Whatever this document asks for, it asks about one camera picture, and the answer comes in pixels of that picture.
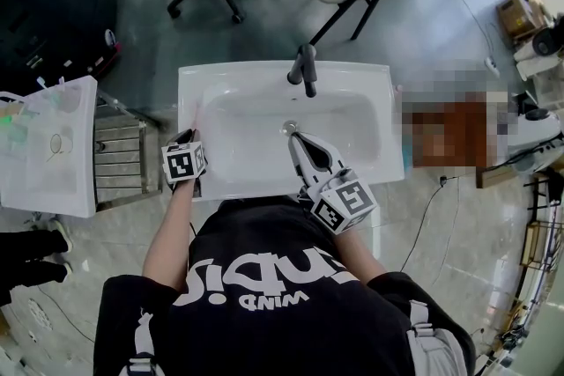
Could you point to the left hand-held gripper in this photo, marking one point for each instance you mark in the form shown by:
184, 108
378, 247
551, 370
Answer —
183, 163

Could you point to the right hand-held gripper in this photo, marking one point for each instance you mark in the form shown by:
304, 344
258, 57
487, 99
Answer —
343, 202

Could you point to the person's right forearm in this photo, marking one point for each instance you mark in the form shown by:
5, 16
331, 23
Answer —
359, 255

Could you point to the person's left forearm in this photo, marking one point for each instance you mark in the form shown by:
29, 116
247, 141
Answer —
169, 233

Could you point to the metal sink drain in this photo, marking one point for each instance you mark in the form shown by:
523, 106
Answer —
289, 127

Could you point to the white ceramic washbasin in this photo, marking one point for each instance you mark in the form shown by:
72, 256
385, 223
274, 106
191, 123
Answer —
44, 189
247, 132

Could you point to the black faucet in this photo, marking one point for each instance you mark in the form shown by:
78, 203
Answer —
304, 61

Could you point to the white cup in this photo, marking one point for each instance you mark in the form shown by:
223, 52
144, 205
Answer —
66, 97

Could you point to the brown wooden cabinet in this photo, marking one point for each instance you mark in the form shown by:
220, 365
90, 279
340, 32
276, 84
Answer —
454, 136

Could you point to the green translucent cup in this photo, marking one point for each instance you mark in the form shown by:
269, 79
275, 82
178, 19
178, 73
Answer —
13, 133

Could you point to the beige tube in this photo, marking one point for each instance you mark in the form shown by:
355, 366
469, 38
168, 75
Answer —
15, 108

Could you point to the white curved faucet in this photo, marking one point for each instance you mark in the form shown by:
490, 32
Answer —
13, 93

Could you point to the green plastic bottle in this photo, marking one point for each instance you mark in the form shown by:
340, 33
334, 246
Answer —
5, 119

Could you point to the brown wooden board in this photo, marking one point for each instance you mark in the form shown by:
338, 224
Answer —
498, 177

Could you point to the black printed t-shirt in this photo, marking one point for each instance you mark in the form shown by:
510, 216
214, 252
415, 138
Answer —
282, 343

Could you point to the black cabinet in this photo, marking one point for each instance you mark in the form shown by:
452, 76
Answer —
44, 13

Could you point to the white power strip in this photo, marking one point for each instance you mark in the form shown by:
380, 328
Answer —
492, 64

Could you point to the white rounded appliance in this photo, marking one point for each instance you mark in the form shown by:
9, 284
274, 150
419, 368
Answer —
535, 132

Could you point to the wooden tray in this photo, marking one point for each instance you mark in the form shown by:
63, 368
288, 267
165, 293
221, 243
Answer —
529, 242

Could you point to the white floor drain cover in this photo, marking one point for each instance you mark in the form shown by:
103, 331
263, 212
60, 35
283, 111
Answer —
39, 313

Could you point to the white paper roll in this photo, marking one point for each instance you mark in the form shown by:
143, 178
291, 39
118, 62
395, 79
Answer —
529, 64

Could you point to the cardboard box with yellow label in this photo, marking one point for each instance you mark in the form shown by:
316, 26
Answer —
515, 15

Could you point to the black cylinder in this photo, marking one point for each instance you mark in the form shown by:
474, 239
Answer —
545, 42

